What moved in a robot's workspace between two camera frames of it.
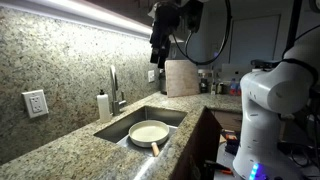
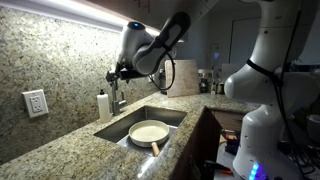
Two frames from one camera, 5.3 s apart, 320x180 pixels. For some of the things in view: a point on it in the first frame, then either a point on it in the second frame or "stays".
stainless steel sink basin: x=118 y=132 stays
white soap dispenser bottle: x=104 y=107 stays
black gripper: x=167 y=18 -> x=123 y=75
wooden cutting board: x=182 y=77 stays
